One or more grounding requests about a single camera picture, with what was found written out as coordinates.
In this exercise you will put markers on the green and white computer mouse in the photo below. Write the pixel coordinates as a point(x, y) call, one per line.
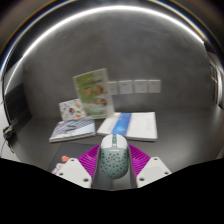
point(114, 161)

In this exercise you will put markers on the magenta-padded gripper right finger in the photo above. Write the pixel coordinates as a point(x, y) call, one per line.
point(151, 171)

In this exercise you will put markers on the grey striped booklet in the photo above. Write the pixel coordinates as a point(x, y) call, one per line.
point(71, 130)

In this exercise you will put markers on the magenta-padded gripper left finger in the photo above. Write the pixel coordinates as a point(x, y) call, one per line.
point(73, 171)

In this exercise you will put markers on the white book with blue stripe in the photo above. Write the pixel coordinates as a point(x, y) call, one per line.
point(140, 126)

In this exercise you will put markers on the green printed sign stand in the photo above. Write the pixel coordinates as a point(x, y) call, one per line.
point(95, 93)

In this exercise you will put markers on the small white sticker card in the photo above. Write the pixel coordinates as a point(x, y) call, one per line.
point(70, 110)

